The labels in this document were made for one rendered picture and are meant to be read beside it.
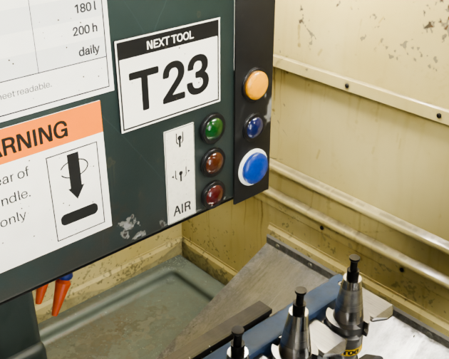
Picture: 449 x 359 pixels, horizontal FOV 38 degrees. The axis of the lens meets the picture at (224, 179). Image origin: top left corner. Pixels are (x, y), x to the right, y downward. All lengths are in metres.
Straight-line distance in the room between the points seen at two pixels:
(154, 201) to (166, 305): 1.48
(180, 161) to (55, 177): 0.11
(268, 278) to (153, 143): 1.23
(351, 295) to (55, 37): 0.63
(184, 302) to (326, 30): 0.97
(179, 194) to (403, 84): 0.86
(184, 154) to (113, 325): 1.45
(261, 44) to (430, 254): 0.97
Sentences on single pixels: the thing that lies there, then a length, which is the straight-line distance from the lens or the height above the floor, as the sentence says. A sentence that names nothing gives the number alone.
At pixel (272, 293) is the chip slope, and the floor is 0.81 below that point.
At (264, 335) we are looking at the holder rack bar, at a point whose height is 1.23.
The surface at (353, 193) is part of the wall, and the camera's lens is 1.53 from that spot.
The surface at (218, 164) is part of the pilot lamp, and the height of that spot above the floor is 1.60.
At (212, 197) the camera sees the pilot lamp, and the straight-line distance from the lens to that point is 0.58.
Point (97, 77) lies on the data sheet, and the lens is 0.47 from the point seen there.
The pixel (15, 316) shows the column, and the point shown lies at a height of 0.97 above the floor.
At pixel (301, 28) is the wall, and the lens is 1.50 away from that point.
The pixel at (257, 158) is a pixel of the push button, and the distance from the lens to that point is 0.60.
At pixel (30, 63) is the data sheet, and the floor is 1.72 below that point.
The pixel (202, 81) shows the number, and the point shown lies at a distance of 0.53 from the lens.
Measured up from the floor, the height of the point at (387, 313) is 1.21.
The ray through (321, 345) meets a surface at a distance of 0.95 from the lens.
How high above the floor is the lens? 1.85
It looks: 28 degrees down
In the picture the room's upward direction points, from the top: straight up
